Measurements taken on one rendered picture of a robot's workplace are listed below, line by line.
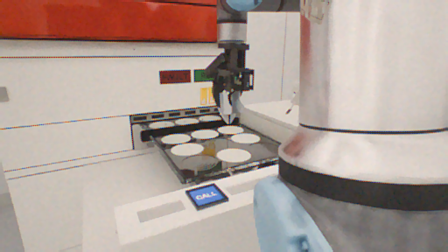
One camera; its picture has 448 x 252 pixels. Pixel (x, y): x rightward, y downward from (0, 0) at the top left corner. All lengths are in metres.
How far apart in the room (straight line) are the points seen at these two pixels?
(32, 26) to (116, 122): 0.35
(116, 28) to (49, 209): 0.63
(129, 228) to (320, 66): 0.33
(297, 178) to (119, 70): 0.82
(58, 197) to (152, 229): 0.68
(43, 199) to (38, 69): 0.41
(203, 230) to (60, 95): 0.67
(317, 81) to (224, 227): 0.32
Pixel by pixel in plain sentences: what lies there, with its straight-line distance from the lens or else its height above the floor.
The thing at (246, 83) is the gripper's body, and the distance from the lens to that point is 0.65.
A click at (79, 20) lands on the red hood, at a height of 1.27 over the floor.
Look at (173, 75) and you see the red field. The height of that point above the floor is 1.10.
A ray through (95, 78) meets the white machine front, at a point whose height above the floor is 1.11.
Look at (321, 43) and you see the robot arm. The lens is 0.17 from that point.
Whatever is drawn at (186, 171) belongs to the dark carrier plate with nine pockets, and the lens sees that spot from 0.67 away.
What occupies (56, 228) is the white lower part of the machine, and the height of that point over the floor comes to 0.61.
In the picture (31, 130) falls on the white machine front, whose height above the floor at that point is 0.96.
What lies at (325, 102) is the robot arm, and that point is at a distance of 0.16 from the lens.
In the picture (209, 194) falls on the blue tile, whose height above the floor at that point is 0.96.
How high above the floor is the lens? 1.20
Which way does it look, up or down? 16 degrees down
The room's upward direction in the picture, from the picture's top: straight up
